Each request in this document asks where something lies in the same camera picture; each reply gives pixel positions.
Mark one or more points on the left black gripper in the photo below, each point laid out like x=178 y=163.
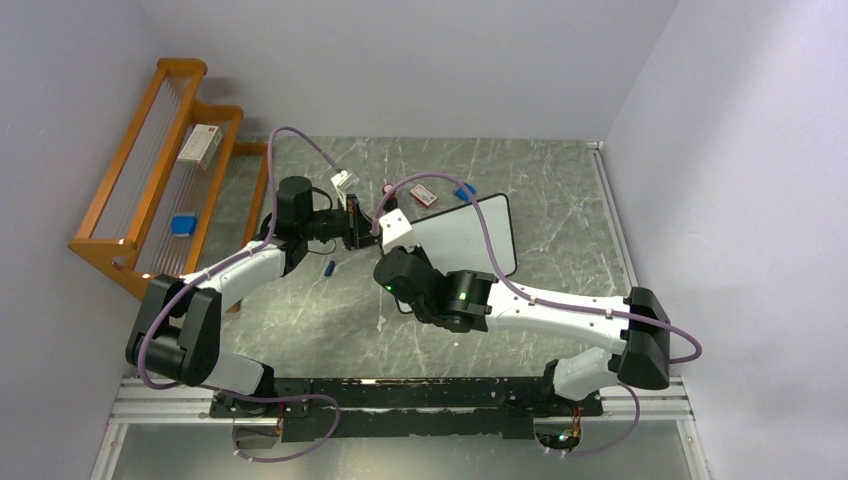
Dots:
x=355 y=231

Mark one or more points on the blue marker cap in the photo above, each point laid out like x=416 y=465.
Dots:
x=330 y=269

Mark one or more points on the white whiteboard black frame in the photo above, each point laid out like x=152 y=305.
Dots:
x=453 y=239

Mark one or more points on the orange wooden shelf rack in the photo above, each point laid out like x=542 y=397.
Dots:
x=125 y=233

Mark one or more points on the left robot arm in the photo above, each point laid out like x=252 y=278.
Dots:
x=177 y=331

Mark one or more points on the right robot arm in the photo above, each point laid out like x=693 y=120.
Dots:
x=626 y=335

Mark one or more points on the red black stamp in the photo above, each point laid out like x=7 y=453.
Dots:
x=387 y=190

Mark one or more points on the red white small box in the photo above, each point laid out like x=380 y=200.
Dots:
x=423 y=196

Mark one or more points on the blue eraser block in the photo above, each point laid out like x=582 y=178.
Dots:
x=465 y=192

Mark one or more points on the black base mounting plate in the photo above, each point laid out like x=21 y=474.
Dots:
x=370 y=408

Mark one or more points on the blue object on shelf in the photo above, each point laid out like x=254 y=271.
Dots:
x=183 y=225

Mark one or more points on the white red box on shelf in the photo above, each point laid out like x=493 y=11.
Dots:
x=200 y=145

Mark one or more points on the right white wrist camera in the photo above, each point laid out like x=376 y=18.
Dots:
x=397 y=231

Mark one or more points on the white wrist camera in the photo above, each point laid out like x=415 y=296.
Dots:
x=397 y=231
x=344 y=182

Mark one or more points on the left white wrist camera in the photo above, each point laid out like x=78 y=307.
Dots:
x=344 y=182

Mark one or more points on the aluminium frame rail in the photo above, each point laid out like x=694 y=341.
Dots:
x=137 y=404

